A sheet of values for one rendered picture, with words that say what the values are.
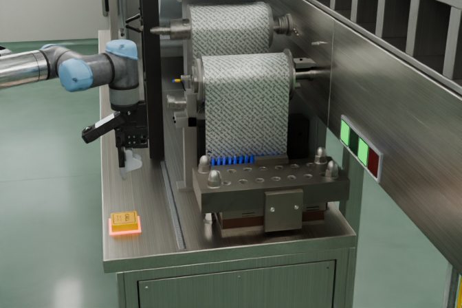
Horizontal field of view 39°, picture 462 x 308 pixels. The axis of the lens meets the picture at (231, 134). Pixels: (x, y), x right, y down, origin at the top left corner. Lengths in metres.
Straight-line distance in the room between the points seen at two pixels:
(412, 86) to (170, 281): 0.80
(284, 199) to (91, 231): 2.03
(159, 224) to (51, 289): 1.46
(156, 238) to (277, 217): 0.32
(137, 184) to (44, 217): 1.82
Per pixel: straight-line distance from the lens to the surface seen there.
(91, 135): 1.65
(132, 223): 1.76
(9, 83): 1.59
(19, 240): 3.60
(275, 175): 1.75
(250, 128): 1.83
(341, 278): 1.83
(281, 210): 1.71
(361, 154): 1.55
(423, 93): 1.26
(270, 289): 1.78
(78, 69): 1.52
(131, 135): 1.64
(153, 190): 1.97
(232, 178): 1.73
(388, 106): 1.41
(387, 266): 3.33
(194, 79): 1.78
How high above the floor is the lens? 1.79
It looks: 22 degrees down
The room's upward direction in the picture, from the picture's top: straight up
